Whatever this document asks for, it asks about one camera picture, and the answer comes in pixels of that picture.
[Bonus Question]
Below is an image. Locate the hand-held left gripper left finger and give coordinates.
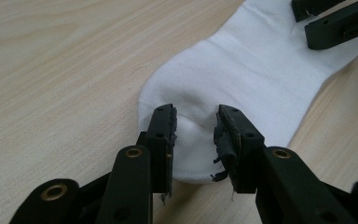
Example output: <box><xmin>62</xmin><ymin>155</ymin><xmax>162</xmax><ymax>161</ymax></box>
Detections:
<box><xmin>136</xmin><ymin>103</ymin><xmax>178</xmax><ymax>205</ymax></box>

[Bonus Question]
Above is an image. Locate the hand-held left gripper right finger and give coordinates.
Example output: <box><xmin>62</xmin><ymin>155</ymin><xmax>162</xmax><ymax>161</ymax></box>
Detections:
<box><xmin>210</xmin><ymin>104</ymin><xmax>267</xmax><ymax>194</ymax></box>

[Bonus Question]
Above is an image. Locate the white sock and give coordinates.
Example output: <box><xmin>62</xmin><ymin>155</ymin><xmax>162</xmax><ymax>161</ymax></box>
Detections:
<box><xmin>137</xmin><ymin>0</ymin><xmax>358</xmax><ymax>185</ymax></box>

